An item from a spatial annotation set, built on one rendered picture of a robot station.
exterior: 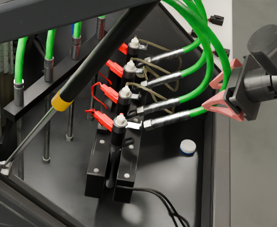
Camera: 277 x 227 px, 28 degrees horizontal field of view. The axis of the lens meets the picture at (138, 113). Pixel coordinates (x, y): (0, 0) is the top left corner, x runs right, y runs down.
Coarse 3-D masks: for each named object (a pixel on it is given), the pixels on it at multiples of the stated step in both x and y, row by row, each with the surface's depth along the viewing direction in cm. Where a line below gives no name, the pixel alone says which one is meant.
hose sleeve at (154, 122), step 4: (180, 112) 107; (184, 112) 106; (188, 112) 106; (164, 116) 108; (168, 116) 108; (172, 116) 107; (176, 116) 107; (180, 116) 106; (184, 116) 106; (188, 116) 106; (152, 120) 109; (156, 120) 108; (160, 120) 108; (164, 120) 108; (168, 120) 107; (172, 120) 107; (176, 120) 107; (180, 120) 107; (152, 124) 109; (156, 124) 108; (160, 124) 108; (164, 124) 108; (168, 124) 108
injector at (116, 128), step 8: (112, 128) 111; (120, 128) 110; (112, 136) 112; (120, 136) 112; (112, 144) 114; (120, 144) 113; (128, 144) 114; (112, 152) 116; (120, 152) 117; (112, 160) 118; (112, 168) 120; (112, 176) 122; (112, 184) 124
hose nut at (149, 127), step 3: (147, 120) 110; (150, 120) 109; (144, 123) 109; (147, 123) 109; (150, 123) 109; (144, 126) 109; (147, 126) 109; (150, 126) 109; (147, 129) 110; (150, 129) 109
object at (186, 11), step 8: (168, 0) 88; (176, 0) 89; (176, 8) 89; (184, 8) 89; (192, 16) 90; (200, 24) 91; (208, 32) 92; (24, 40) 97; (216, 40) 93; (24, 48) 99; (216, 48) 94; (16, 56) 100; (224, 56) 95; (16, 64) 102; (224, 64) 96; (16, 72) 103; (224, 72) 98; (16, 80) 104; (224, 80) 99; (224, 88) 100; (216, 104) 103; (192, 112) 106; (200, 112) 105
